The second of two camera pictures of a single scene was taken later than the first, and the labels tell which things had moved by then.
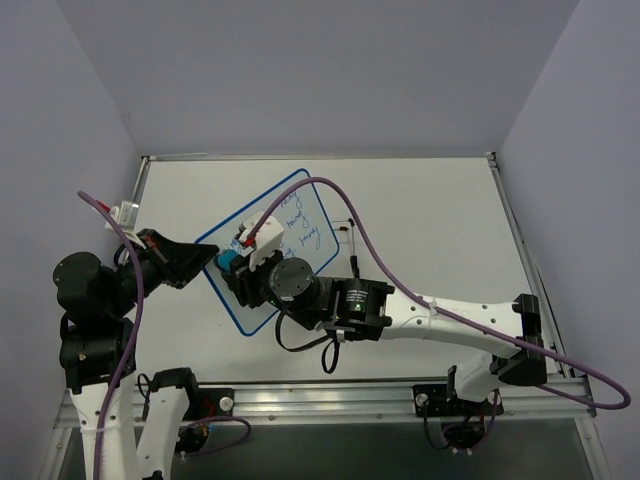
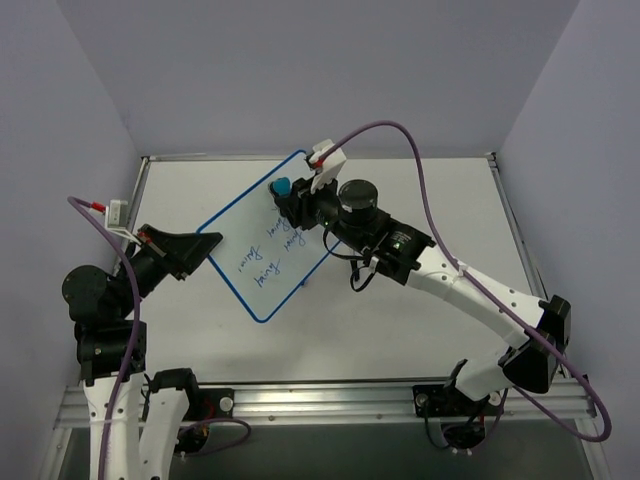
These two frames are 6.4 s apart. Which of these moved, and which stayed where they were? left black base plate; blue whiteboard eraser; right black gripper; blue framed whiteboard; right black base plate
Moved: blue framed whiteboard; right black gripper; blue whiteboard eraser
Stayed: left black base plate; right black base plate
